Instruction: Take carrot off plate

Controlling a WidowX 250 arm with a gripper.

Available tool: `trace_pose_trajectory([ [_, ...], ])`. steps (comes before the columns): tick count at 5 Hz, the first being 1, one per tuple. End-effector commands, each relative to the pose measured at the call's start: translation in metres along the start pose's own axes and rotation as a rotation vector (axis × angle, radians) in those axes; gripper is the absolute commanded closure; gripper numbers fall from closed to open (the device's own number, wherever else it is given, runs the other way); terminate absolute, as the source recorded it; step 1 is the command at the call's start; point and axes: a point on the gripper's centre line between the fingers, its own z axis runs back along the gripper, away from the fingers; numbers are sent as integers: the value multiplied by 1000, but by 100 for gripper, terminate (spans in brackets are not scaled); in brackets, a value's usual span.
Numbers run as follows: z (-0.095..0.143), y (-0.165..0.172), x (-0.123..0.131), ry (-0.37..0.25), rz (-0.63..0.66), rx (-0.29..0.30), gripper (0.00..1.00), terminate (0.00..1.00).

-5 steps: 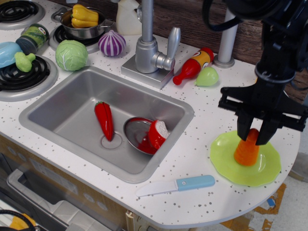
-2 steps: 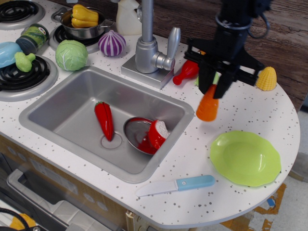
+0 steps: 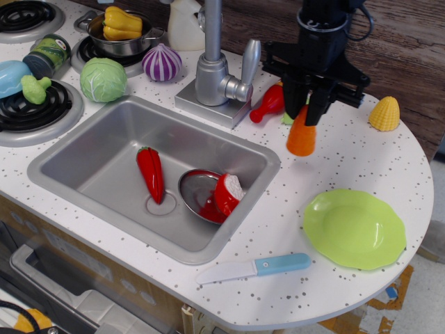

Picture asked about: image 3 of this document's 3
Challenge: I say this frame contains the orange toy carrot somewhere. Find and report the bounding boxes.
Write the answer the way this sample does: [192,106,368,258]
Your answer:
[286,104,316,157]

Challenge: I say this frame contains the green toy cabbage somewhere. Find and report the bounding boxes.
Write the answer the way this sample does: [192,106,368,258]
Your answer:
[80,58,127,103]

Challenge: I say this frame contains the light green toy pear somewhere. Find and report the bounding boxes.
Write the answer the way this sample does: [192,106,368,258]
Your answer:
[281,112,294,125]

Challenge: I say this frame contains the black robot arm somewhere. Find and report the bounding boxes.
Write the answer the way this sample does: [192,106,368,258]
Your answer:
[263,1,371,126]

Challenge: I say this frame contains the toy knife blue handle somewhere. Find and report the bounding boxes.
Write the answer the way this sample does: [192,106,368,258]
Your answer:
[196,253,312,285]

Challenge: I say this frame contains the cream toy garlic bottle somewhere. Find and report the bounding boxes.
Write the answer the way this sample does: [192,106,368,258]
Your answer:
[167,0,205,51]

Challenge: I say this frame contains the grey oven door handle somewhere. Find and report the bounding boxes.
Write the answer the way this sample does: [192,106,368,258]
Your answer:
[9,244,101,333]

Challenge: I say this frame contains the light green plastic plate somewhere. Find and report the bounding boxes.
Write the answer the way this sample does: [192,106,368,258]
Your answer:
[302,189,407,271]

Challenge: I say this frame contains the stove burner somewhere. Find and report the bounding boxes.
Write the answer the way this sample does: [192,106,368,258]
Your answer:
[1,1,65,44]
[70,37,145,78]
[1,77,83,148]

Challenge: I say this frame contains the light blue toy bowl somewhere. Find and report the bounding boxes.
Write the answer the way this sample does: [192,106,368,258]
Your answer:
[0,61,32,99]

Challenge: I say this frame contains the small metal bowl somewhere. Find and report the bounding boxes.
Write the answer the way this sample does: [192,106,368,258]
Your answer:
[178,169,227,225]

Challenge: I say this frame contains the yellow toy corn piece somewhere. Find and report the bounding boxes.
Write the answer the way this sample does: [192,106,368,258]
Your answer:
[369,96,400,132]

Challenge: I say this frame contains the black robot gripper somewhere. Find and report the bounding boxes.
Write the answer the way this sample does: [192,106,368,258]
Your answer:
[264,13,371,126]

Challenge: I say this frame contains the yellow toy on shelf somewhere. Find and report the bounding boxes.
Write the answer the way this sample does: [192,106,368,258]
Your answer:
[14,308,53,333]

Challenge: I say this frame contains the red toy ketchup bottle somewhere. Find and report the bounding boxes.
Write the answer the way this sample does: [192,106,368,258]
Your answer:
[250,81,285,123]

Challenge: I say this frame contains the yellow toy bell pepper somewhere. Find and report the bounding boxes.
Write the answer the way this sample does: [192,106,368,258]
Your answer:
[102,6,143,41]

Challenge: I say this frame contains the red toy chili pepper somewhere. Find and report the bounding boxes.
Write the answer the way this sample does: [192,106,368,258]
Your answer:
[136,147,165,205]

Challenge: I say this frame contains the back right stove burner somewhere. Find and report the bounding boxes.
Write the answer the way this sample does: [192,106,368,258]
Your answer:
[70,37,145,78]

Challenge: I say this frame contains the back left stove burner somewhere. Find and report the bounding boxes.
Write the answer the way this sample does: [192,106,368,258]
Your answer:
[1,1,65,44]

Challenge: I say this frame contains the front left stove burner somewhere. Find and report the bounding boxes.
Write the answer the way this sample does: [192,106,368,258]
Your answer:
[1,77,83,148]

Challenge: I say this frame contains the small metal pot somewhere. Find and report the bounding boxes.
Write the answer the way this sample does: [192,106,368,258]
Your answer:
[74,11,166,58]

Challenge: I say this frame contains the purple striped toy onion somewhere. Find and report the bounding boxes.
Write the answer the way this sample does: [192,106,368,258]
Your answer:
[142,43,182,81]

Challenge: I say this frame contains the silver toy sink basin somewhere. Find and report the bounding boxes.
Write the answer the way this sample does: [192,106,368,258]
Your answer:
[28,96,280,264]

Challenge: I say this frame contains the silver toy faucet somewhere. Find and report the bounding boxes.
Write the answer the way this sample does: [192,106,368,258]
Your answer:
[175,1,261,129]

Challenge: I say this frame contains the light green toy broccoli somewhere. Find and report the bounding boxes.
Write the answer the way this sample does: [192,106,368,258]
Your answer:
[21,75,51,105]

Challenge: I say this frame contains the green labelled toy can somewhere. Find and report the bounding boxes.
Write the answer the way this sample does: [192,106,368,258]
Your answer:
[22,33,71,79]

